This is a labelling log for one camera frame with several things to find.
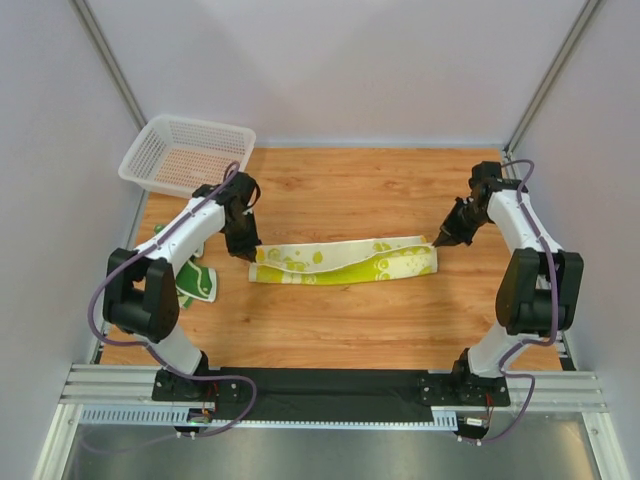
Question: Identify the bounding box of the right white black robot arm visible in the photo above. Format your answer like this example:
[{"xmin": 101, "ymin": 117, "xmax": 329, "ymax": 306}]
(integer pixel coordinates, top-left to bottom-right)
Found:
[{"xmin": 434, "ymin": 190, "xmax": 584, "ymax": 388}]

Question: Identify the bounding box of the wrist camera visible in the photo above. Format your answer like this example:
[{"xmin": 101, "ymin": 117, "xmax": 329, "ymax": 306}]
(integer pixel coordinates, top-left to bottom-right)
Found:
[
  {"xmin": 468, "ymin": 161, "xmax": 503, "ymax": 189},
  {"xmin": 229, "ymin": 172, "xmax": 262, "ymax": 209}
]

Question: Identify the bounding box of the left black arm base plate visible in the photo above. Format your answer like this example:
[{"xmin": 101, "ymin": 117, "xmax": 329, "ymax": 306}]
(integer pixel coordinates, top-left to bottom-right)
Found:
[{"xmin": 151, "ymin": 369, "xmax": 252, "ymax": 403}]

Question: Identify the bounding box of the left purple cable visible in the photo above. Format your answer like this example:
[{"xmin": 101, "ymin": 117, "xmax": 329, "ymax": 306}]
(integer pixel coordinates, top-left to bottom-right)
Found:
[{"xmin": 79, "ymin": 160, "xmax": 259, "ymax": 454}]

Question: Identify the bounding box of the dark green patterned towel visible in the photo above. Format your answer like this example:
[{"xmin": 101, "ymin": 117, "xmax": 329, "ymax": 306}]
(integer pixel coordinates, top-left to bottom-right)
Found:
[{"xmin": 172, "ymin": 244, "xmax": 217, "ymax": 309}]

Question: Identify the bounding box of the left aluminium frame post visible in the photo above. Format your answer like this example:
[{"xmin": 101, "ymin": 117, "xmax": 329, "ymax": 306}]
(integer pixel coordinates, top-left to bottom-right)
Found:
[{"xmin": 69, "ymin": 0, "xmax": 147, "ymax": 131}]

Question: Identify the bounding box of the aluminium front rail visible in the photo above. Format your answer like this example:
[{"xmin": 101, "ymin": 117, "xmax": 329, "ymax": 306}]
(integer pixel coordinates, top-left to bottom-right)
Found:
[{"xmin": 61, "ymin": 364, "xmax": 608, "ymax": 413}]

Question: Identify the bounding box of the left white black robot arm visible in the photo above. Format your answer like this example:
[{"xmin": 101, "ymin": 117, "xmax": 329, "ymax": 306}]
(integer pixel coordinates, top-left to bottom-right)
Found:
[{"xmin": 102, "ymin": 179, "xmax": 261, "ymax": 378}]

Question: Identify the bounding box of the white plastic mesh basket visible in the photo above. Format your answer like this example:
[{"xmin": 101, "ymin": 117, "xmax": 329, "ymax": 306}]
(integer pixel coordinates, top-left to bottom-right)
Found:
[{"xmin": 118, "ymin": 114, "xmax": 256, "ymax": 198}]

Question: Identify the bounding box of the aluminium frame post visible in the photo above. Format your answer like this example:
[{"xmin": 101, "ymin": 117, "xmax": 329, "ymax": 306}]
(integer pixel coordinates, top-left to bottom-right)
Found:
[
  {"xmin": 503, "ymin": 0, "xmax": 606, "ymax": 158},
  {"xmin": 69, "ymin": 0, "xmax": 147, "ymax": 131}
]

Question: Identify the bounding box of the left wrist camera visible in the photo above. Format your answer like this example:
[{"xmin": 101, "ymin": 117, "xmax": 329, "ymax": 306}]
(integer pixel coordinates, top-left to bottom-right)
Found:
[{"xmin": 229, "ymin": 172, "xmax": 262, "ymax": 209}]

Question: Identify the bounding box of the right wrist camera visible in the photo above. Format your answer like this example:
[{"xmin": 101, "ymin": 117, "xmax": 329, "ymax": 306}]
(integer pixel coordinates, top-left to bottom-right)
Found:
[{"xmin": 468, "ymin": 161, "xmax": 503, "ymax": 189}]

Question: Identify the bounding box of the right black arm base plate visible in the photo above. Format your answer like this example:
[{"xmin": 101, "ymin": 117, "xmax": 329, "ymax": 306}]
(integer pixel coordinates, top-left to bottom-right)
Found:
[{"xmin": 418, "ymin": 374, "xmax": 511, "ymax": 407}]

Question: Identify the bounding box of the right aluminium frame post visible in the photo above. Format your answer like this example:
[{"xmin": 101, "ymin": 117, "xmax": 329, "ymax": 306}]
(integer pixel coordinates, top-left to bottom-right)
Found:
[{"xmin": 503, "ymin": 0, "xmax": 606, "ymax": 158}]

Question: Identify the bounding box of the black cloth strip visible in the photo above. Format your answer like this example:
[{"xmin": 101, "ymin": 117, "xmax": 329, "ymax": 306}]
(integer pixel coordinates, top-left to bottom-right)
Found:
[{"xmin": 219, "ymin": 367, "xmax": 433, "ymax": 423}]

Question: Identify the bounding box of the grey slotted cable duct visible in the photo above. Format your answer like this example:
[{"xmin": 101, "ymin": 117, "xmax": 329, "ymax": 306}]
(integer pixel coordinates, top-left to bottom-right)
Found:
[{"xmin": 79, "ymin": 405, "xmax": 458, "ymax": 432}]

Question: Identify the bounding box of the yellow-green crocodile towel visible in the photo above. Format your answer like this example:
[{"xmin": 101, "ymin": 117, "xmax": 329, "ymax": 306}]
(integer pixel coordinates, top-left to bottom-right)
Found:
[{"xmin": 248, "ymin": 236, "xmax": 438, "ymax": 286}]

